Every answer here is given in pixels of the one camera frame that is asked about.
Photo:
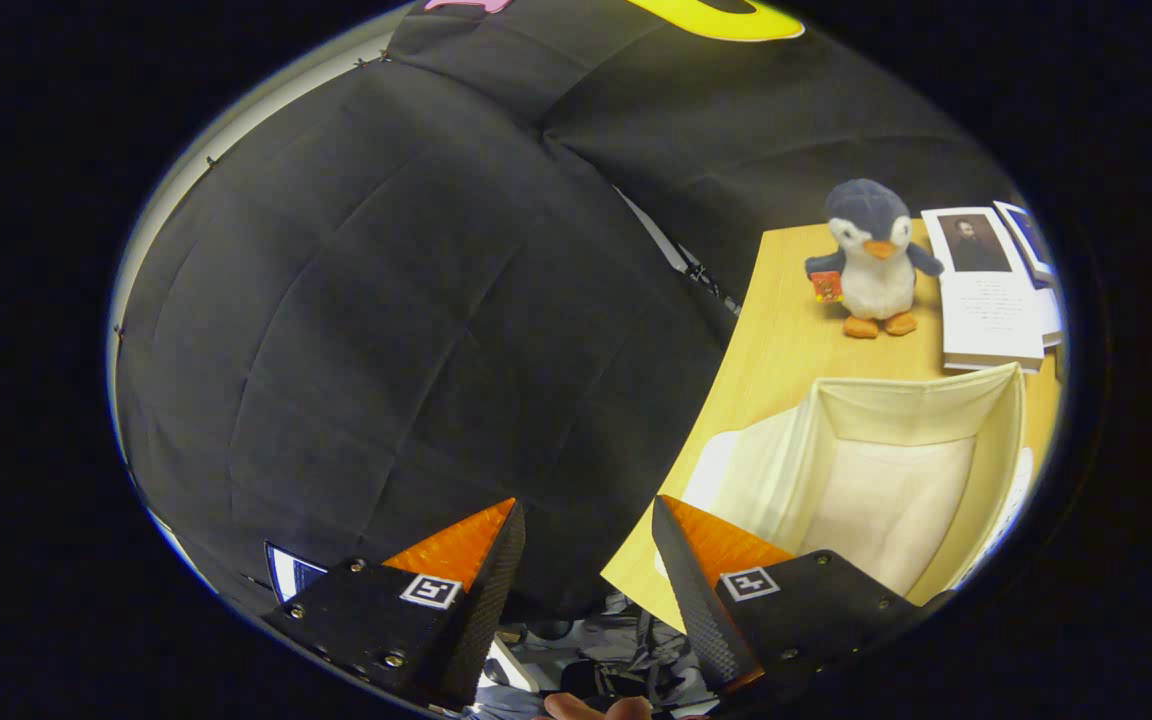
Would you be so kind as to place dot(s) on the blue penguin plush toy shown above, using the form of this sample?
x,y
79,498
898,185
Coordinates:
x,y
874,260

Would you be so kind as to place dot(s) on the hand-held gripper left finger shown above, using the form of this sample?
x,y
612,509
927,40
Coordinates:
x,y
491,590

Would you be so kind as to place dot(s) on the computer monitor screen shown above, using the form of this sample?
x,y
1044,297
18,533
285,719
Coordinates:
x,y
291,575

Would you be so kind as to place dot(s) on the plain white book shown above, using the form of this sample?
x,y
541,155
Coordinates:
x,y
1051,315

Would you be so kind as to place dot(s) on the cream fabric storage box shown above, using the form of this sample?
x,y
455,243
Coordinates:
x,y
896,490

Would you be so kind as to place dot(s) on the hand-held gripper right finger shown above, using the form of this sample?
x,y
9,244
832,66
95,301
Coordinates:
x,y
696,600

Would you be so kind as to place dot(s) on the book with dark blue cover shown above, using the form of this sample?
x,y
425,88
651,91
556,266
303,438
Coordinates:
x,y
1028,240

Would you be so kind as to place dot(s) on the white book with portrait cover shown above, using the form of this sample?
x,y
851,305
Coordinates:
x,y
991,310

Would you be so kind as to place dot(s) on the grey patterned clothing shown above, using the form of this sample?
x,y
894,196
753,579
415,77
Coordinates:
x,y
626,630

